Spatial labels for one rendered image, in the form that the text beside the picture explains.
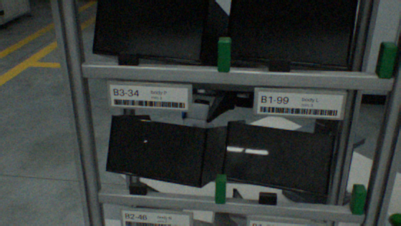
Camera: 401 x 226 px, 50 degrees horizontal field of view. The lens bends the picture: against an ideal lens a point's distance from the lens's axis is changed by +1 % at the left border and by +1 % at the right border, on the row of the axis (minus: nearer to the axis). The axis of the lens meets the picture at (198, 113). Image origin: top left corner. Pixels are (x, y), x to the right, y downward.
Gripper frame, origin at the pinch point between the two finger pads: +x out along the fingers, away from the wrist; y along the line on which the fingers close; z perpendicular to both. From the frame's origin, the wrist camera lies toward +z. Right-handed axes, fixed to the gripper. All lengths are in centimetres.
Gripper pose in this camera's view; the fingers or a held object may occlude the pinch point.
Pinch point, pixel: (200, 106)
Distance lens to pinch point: 81.3
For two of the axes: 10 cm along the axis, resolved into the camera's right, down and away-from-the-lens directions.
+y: 9.6, 1.2, -2.7
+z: -1.1, -7.1, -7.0
